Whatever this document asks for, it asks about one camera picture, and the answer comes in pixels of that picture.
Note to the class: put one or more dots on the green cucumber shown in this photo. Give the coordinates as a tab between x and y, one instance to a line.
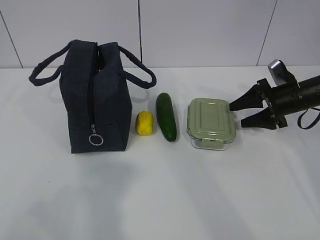
165	117

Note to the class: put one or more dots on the glass container with green lid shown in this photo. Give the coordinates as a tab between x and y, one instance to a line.
210	124

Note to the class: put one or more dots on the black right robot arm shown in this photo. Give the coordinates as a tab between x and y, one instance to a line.
310	89

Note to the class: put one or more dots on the dark navy fabric lunch bag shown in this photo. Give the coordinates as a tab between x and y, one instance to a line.
93	81

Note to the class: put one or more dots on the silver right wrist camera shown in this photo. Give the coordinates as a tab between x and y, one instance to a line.
280	73

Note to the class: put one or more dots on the yellow toy fruit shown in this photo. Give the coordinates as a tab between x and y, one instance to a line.
144	123

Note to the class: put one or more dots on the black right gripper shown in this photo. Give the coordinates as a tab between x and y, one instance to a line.
281	101

